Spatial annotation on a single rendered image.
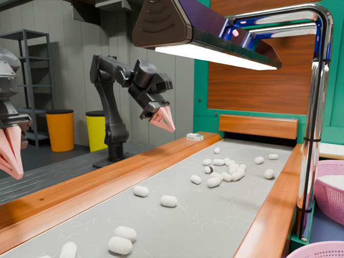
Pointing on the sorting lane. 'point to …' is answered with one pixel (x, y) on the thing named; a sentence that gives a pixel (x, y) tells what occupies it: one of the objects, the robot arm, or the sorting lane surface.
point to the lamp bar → (197, 31)
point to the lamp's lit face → (195, 52)
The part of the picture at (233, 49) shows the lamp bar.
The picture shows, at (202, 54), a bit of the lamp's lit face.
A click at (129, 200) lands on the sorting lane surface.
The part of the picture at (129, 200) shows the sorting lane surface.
